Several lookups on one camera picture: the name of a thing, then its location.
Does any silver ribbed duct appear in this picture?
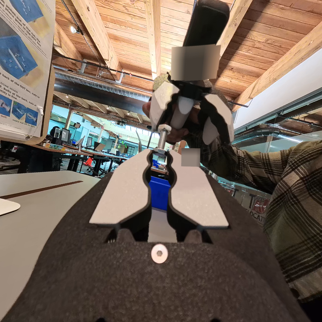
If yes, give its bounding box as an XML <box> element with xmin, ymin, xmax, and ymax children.
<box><xmin>54</xmin><ymin>70</ymin><xmax>151</xmax><ymax>102</ymax></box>

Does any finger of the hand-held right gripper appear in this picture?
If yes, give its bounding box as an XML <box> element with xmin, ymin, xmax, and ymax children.
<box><xmin>150</xmin><ymin>81</ymin><xmax>180</xmax><ymax>131</ymax></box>
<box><xmin>201</xmin><ymin>93</ymin><xmax>235</xmax><ymax>146</ymax></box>

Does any person's right forearm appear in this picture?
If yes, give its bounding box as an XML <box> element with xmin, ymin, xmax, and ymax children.
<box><xmin>187</xmin><ymin>126</ymin><xmax>322</xmax><ymax>199</ymax></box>

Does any grey round duct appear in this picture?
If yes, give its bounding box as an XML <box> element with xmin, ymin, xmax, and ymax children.
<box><xmin>233</xmin><ymin>126</ymin><xmax>322</xmax><ymax>145</ymax></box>

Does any background office desk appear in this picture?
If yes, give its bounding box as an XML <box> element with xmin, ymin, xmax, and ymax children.
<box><xmin>38</xmin><ymin>143</ymin><xmax>131</xmax><ymax>174</ymax></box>

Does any steel hex bolt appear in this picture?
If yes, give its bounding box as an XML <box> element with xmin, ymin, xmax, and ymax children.
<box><xmin>157</xmin><ymin>124</ymin><xmax>172</xmax><ymax>151</ymax></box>

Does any narrow blue storage bin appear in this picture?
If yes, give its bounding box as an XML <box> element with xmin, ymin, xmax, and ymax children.
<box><xmin>148</xmin><ymin>176</ymin><xmax>171</xmax><ymax>211</ymax></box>

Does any large black duct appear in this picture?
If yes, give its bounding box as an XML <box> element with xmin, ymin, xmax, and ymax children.
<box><xmin>53</xmin><ymin>78</ymin><xmax>151</xmax><ymax>114</ymax></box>

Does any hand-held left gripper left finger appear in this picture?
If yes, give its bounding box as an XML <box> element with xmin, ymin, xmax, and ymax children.
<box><xmin>89</xmin><ymin>149</ymin><xmax>154</xmax><ymax>230</ymax></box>

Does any white board stand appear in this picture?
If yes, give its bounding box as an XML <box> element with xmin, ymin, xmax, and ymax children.
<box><xmin>0</xmin><ymin>198</ymin><xmax>21</xmax><ymax>217</ymax></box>

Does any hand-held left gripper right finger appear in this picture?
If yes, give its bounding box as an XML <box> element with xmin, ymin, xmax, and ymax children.
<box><xmin>167</xmin><ymin>150</ymin><xmax>230</xmax><ymax>230</ymax></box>

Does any instruction poster board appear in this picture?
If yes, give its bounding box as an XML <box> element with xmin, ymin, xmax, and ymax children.
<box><xmin>0</xmin><ymin>0</ymin><xmax>56</xmax><ymax>145</ymax></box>

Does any printed cardboard box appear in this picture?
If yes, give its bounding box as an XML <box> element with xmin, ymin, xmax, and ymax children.
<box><xmin>234</xmin><ymin>189</ymin><xmax>271</xmax><ymax>227</ymax></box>

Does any person's right hand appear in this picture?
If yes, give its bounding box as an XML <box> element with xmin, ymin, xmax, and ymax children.
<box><xmin>142</xmin><ymin>101</ymin><xmax>210</xmax><ymax>146</ymax></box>

